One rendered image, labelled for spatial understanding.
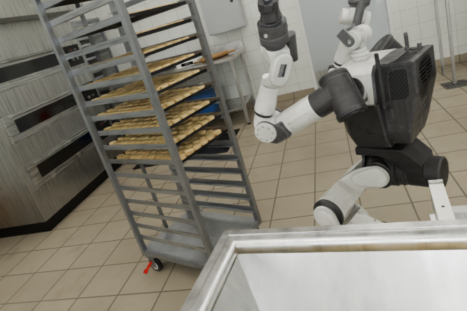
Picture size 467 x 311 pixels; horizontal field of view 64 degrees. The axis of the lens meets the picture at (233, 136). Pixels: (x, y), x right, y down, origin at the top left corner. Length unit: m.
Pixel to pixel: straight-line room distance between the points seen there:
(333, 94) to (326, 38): 4.07
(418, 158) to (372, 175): 0.17
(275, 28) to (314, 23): 4.10
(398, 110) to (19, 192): 3.25
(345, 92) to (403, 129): 0.26
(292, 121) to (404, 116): 0.35
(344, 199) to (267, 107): 0.59
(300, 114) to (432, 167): 0.49
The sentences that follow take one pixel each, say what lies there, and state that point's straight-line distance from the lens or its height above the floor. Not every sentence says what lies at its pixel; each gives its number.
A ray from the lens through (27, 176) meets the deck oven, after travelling 3.74.
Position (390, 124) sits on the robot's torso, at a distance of 1.35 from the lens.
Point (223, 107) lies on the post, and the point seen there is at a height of 0.91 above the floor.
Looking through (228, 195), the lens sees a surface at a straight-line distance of 2.41.
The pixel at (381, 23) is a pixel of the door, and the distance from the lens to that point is 5.28.
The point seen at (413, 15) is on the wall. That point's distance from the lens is 5.31.
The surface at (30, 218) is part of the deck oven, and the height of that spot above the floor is 0.18.
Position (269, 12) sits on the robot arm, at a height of 1.36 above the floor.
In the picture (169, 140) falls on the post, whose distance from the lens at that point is 1.79.
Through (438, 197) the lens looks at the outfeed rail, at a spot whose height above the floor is 0.90.
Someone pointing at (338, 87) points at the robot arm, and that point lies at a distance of 1.18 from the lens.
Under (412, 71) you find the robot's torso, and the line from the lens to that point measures 1.26.
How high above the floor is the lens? 1.40
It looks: 18 degrees down
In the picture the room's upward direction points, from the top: 17 degrees counter-clockwise
